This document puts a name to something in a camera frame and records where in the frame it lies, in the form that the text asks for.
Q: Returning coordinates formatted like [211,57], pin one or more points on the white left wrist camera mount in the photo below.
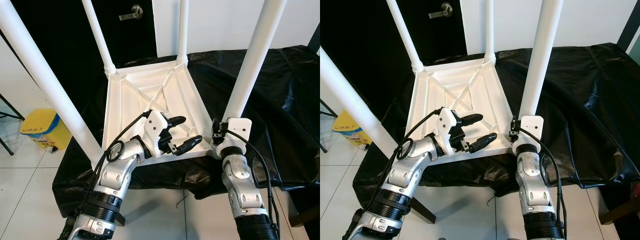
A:
[446,127]
[155,130]

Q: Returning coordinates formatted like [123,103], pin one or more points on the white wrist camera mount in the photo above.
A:
[237,130]
[530,127]
[155,130]
[446,127]

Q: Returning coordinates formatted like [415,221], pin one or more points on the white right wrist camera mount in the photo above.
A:
[530,127]
[237,130]

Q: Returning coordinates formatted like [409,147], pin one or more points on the black plastic table cover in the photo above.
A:
[280,100]
[590,100]

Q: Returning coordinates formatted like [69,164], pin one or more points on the black door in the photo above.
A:
[125,40]
[435,40]

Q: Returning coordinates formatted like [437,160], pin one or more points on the brown wooden table leg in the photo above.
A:
[120,219]
[305,216]
[422,210]
[620,216]

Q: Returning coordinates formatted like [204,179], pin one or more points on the thin black stand leg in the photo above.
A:
[7,117]
[326,107]

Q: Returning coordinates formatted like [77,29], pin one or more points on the white plastic table leg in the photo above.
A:
[40,75]
[489,30]
[97,35]
[350,105]
[255,55]
[404,35]
[182,30]
[542,55]

